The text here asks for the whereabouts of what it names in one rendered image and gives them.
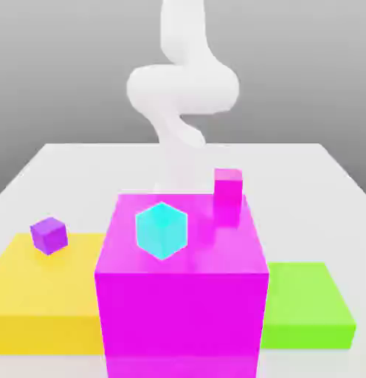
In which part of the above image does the small pink cube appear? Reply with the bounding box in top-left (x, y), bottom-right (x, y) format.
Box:
top-left (213, 168), bottom-right (244, 229)

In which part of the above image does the small cyan cube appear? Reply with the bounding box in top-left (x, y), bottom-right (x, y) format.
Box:
top-left (134, 201), bottom-right (189, 261)

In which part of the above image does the small purple cube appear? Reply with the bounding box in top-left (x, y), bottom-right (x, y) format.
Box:
top-left (30, 216), bottom-right (69, 256)

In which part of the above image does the large magenta box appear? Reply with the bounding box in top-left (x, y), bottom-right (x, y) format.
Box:
top-left (94, 193), bottom-right (270, 378)

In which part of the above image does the large green box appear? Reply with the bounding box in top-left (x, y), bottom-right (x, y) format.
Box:
top-left (260, 261), bottom-right (357, 350)

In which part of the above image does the large yellow box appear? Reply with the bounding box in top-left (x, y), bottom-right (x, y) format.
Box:
top-left (0, 233), bottom-right (108, 356)

